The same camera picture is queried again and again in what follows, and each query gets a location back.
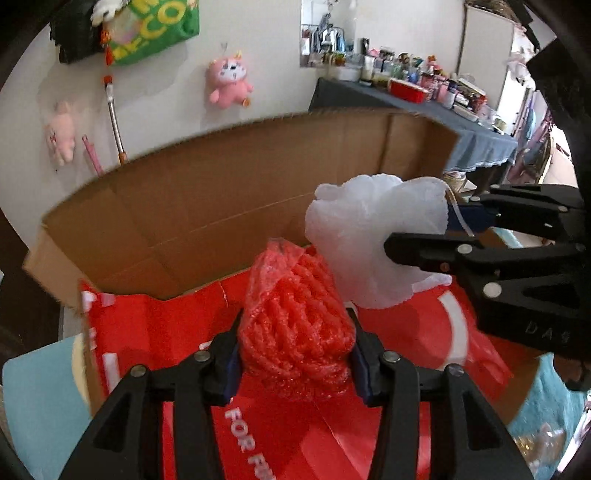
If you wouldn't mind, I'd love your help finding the mop handle with orange grip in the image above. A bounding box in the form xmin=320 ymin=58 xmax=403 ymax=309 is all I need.
xmin=103 ymin=75 xmax=127 ymax=165

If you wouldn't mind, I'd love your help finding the white mesh bath pouf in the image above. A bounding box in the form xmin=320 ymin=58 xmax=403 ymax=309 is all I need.
xmin=304 ymin=174 xmax=452 ymax=309

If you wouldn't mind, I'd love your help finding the red cardboard box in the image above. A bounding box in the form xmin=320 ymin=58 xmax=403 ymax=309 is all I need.
xmin=23 ymin=110 xmax=538 ymax=479

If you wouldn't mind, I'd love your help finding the white puppy plush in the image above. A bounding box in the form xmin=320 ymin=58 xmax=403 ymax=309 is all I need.
xmin=90 ymin=0 xmax=129 ymax=27

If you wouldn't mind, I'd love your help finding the grey cloth covered side table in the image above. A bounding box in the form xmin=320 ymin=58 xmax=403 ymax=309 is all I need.
xmin=307 ymin=77 xmax=519 ymax=174

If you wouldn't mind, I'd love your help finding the red mesh bath pouf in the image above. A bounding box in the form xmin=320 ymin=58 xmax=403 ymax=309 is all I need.
xmin=238 ymin=239 xmax=356 ymax=401

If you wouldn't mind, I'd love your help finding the white wardrobe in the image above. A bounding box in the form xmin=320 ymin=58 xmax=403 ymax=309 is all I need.
xmin=458 ymin=5 xmax=515 ymax=110

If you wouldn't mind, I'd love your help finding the pale pink bunny plush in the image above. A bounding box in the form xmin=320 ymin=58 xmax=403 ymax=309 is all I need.
xmin=45 ymin=101 xmax=76 ymax=168

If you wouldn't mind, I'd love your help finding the pink cat plush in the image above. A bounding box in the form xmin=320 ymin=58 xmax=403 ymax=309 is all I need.
xmin=206 ymin=52 xmax=253 ymax=109

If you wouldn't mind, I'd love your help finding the green tote bag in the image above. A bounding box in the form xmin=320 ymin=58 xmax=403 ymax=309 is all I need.
xmin=99 ymin=1 xmax=200 ymax=66

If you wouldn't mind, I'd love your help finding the wall mirror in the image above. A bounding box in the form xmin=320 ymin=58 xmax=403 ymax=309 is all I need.
xmin=300 ymin=0 xmax=358 ymax=68

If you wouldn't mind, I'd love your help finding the black bag on wall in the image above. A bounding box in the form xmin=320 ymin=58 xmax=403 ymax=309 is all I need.
xmin=50 ymin=0 xmax=104 ymax=65

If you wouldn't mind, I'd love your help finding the light blue table cloth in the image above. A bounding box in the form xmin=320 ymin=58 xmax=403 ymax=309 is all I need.
xmin=2 ymin=335 xmax=91 ymax=479

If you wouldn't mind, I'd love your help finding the pink stick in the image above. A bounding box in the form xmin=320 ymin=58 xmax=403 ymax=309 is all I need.
xmin=82 ymin=135 xmax=104 ymax=176

